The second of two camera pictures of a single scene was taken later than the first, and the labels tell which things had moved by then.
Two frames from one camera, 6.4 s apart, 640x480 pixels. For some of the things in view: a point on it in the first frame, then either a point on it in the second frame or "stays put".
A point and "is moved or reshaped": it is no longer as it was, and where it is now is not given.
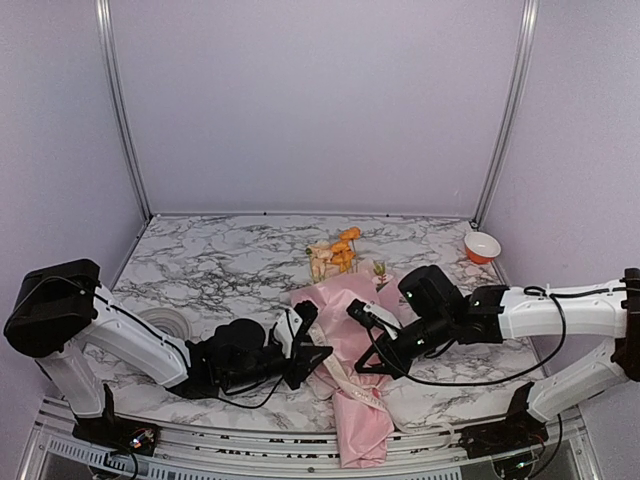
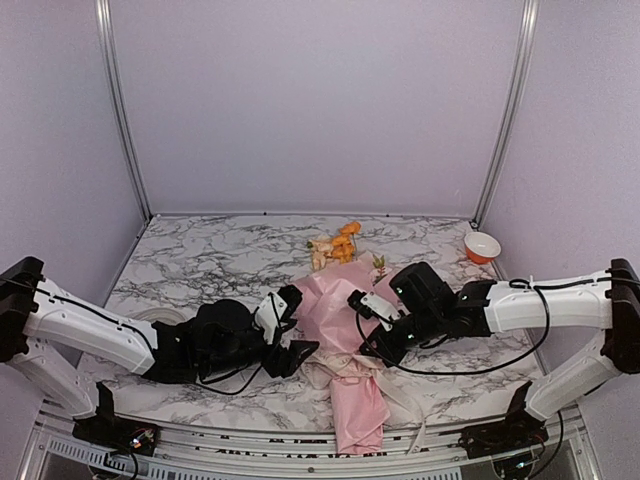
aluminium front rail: (60, 451) stays put
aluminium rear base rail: (297, 216) stays put
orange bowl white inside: (481, 248) stays put
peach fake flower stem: (320, 253) is moved or reshaped
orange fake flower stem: (344, 252) is moved or reshaped
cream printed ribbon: (366, 394) -> (324, 368)
